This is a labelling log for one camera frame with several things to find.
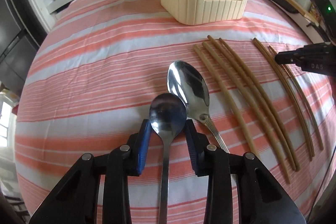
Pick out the round steel spoon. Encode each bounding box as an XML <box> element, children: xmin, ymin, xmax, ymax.
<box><xmin>149</xmin><ymin>93</ymin><xmax>187</xmax><ymax>223</ymax></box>

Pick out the wooden cutting board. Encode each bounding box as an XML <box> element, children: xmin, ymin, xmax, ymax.
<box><xmin>255</xmin><ymin>0</ymin><xmax>320</xmax><ymax>26</ymax></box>

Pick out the oval steel spoon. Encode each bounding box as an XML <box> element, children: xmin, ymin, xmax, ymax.
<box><xmin>167</xmin><ymin>60</ymin><xmax>229</xmax><ymax>152</ymax></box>

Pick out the pink white striped tablecloth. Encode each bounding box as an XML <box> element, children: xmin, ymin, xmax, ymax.
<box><xmin>15</xmin><ymin>0</ymin><xmax>335</xmax><ymax>215</ymax></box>

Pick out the grey refrigerator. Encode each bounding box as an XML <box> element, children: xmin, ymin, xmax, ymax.
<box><xmin>1</xmin><ymin>0</ymin><xmax>38</xmax><ymax>96</ymax></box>

